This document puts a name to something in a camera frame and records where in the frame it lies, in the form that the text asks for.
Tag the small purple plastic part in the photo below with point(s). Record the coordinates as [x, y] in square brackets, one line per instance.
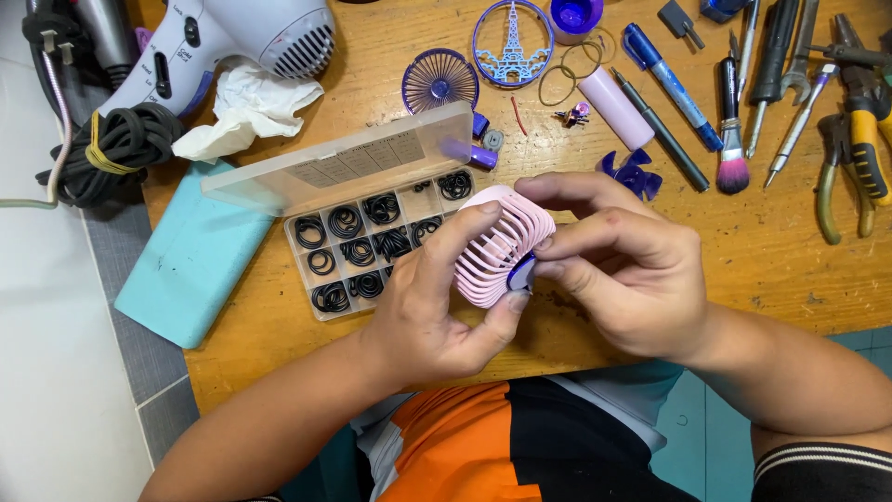
[480, 124]

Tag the small fan motor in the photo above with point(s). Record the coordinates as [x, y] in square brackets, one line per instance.
[575, 114]

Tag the silver screwdriver purple collar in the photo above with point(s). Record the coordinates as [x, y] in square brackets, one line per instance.
[801, 118]

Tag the purple round fan badge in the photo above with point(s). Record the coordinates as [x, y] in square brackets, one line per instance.
[520, 273]

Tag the small grey plastic part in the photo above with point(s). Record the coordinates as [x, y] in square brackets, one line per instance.
[493, 140]

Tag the orange black white shirt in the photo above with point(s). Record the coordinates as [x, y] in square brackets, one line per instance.
[474, 446]

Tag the blue marker pen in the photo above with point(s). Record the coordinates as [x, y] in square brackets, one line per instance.
[672, 87]

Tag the blue plastic object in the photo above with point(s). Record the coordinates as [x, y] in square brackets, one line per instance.
[721, 8]

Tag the black shorts white stripes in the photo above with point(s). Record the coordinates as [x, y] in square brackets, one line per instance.
[829, 477]

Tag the thin silver precision screwdriver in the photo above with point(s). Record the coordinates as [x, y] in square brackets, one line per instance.
[748, 42]

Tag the crumpled white tissue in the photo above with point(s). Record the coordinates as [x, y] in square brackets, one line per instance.
[251, 104]

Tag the pink fan grille cover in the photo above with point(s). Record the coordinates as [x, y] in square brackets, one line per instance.
[498, 244]

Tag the white hair dryer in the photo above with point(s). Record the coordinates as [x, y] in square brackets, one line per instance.
[237, 35]

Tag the purple fan grille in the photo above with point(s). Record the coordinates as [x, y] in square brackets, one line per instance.
[440, 82]

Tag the person's right hand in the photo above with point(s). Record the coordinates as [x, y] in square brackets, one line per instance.
[641, 279]

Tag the purple plastic cap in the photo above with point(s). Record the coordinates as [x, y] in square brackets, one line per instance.
[575, 17]

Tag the yellow black pliers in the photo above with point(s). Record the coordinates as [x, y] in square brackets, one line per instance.
[867, 139]

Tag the pink plastic cylinder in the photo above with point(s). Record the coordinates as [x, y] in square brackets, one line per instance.
[617, 108]

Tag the small black adapter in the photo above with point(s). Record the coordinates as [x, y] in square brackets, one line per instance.
[677, 19]

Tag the silver open wrench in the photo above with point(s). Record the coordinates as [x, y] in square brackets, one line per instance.
[800, 63]

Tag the light blue rectangular block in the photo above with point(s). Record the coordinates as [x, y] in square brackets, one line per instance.
[192, 261]

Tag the pink bristle makeup brush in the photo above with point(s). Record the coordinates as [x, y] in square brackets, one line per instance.
[732, 139]

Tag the set of black rubber rings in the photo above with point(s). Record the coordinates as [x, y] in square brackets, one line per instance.
[345, 222]

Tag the person's left hand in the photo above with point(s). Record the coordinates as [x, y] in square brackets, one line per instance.
[408, 321]

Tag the clear plastic organizer box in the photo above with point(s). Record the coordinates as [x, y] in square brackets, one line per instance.
[334, 164]

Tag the black pen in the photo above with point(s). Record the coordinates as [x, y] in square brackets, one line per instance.
[662, 132]

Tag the tan rubber band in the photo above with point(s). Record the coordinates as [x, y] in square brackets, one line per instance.
[541, 87]
[599, 56]
[614, 45]

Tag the purple fan blade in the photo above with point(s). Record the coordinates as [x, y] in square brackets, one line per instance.
[631, 176]

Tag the black power plug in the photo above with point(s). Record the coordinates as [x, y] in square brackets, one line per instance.
[45, 31]

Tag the purple plastic tube part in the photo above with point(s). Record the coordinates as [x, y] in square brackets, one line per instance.
[477, 155]

